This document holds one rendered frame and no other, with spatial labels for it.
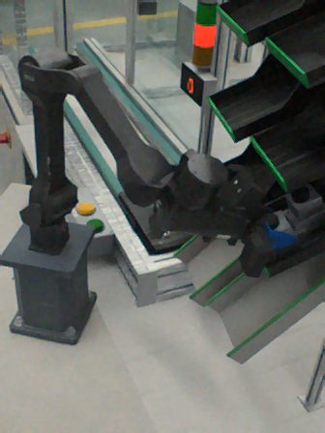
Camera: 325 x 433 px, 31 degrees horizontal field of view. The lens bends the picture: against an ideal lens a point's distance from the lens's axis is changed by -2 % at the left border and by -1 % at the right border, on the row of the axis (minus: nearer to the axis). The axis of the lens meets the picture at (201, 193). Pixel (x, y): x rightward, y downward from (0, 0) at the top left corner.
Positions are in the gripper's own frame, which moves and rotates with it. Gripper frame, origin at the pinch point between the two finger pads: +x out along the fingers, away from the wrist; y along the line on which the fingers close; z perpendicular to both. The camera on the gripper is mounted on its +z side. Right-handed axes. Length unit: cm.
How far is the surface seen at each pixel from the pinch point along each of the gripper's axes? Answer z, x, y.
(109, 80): -37, -6, 126
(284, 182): 10.8, -4.2, -4.1
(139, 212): -32, -7, 43
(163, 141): -33, 6, 81
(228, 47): -17, 35, 133
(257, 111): 11.4, -2.3, 16.0
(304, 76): 25.9, -8.2, -3.6
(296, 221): 0.8, 4.5, 1.2
